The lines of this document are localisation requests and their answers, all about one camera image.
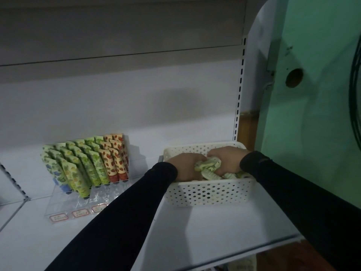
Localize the white store shelf unit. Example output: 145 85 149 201
0 0 305 271

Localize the person's left hand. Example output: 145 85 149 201
165 152 208 183

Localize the person's right hand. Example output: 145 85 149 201
207 146 252 177

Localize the white perforated basket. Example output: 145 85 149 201
163 141 259 208

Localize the row of cream tubes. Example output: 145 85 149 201
42 134 130 170

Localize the clear acrylic display rack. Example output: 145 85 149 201
44 165 136 223

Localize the person's right forearm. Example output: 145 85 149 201
240 151 361 271

